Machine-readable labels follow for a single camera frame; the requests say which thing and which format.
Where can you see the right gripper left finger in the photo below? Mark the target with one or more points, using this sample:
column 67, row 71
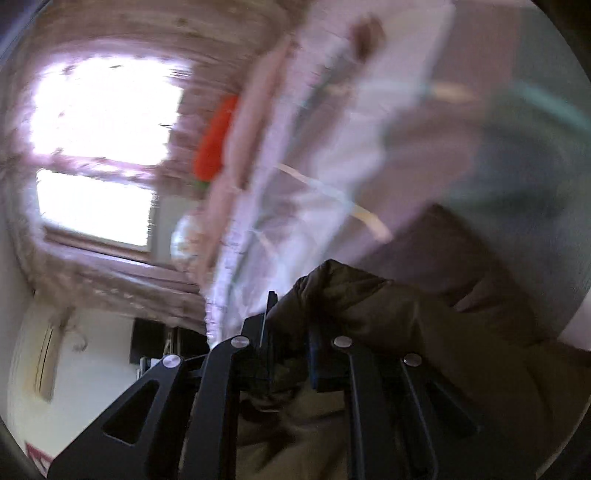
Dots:
column 255, row 334

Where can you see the orange carrot plush toy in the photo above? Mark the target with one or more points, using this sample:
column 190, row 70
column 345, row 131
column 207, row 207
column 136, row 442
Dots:
column 208, row 158

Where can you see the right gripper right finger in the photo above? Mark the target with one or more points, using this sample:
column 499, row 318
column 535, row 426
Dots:
column 323, row 364

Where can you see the olive green down jacket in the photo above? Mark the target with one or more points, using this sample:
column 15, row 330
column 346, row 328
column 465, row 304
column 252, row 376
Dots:
column 444, row 372

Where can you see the patchwork bed quilt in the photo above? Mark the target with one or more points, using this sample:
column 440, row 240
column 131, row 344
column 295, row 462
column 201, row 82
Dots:
column 389, row 106

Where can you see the wall air conditioner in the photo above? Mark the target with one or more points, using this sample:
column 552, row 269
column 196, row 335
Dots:
column 46, row 371

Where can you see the beige lace curtain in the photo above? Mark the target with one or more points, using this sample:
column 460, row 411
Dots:
column 211, row 44

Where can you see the pink pillow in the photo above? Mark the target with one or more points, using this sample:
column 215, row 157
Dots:
column 238, row 151

